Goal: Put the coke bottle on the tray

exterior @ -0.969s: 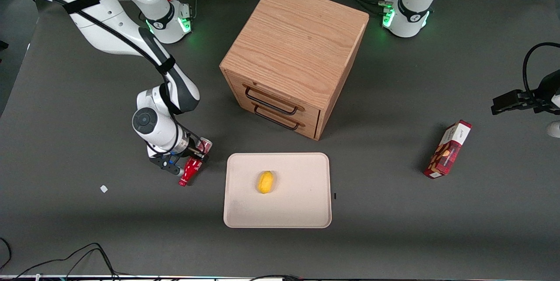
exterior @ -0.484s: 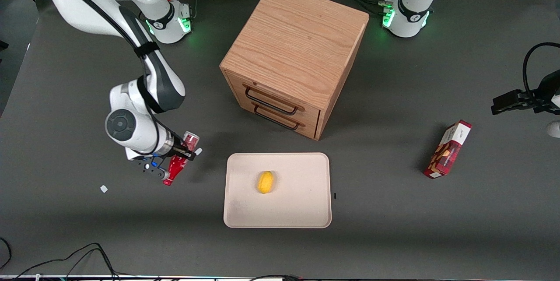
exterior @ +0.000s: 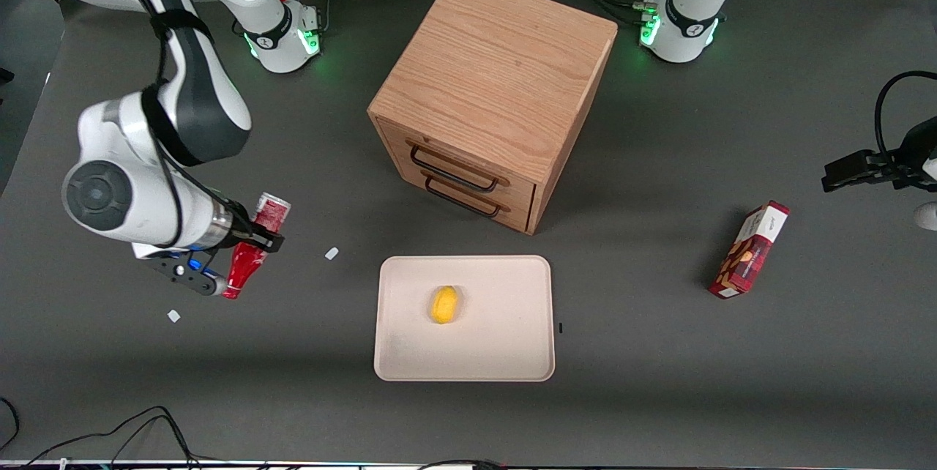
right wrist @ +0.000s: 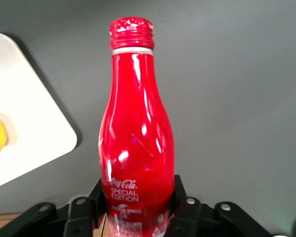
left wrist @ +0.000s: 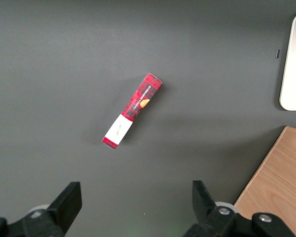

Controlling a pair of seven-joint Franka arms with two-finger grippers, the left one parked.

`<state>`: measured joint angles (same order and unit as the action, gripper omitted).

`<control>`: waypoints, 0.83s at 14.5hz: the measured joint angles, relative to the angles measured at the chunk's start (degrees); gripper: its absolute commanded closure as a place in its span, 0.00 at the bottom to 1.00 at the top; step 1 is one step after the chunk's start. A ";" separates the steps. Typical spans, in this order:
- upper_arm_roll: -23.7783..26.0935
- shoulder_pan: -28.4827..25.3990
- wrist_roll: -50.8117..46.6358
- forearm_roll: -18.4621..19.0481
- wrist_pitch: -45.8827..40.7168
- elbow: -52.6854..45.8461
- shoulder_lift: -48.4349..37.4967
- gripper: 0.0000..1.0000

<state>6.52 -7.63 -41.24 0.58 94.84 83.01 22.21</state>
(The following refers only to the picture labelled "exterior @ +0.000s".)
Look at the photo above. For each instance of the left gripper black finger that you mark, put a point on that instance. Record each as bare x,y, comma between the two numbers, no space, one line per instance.
849,170

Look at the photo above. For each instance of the wooden drawer cabinet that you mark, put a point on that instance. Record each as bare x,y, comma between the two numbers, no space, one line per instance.
498,67

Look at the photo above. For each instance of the beige plastic tray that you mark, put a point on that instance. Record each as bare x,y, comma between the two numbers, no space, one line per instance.
498,338

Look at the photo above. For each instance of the white paper scrap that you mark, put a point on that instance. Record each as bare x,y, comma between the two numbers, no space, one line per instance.
173,315
331,253

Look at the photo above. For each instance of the red coke bottle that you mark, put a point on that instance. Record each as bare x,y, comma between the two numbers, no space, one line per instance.
271,214

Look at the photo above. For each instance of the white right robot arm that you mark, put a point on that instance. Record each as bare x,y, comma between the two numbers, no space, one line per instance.
139,199

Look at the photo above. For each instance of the wooden drawer front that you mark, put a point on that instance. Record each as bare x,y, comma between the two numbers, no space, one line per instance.
512,188
516,217

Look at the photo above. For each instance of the red snack box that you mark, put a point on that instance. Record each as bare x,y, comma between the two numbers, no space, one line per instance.
750,250

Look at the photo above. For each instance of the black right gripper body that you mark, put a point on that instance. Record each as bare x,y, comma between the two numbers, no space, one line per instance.
240,229

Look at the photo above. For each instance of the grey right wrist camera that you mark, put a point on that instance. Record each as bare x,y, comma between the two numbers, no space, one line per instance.
183,272

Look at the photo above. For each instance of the yellow lemon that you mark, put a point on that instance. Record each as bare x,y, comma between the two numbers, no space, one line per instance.
443,304

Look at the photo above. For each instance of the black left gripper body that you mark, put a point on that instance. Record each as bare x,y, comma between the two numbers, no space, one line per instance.
910,156

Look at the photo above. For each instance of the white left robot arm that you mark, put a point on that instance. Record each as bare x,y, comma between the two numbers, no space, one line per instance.
681,23

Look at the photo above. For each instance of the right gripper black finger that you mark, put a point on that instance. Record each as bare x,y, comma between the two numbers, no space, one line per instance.
267,241

